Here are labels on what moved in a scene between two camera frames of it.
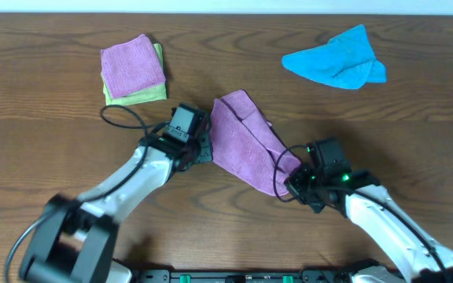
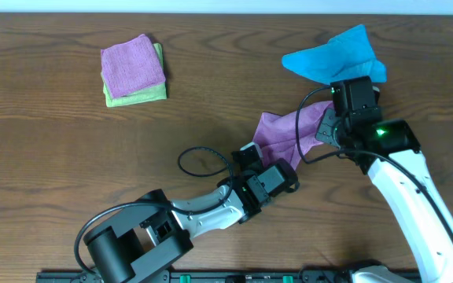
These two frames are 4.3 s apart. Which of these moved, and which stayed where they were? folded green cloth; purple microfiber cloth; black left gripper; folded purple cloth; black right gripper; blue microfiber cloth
Moved: black left gripper; black right gripper; purple microfiber cloth
Stayed: folded purple cloth; blue microfiber cloth; folded green cloth
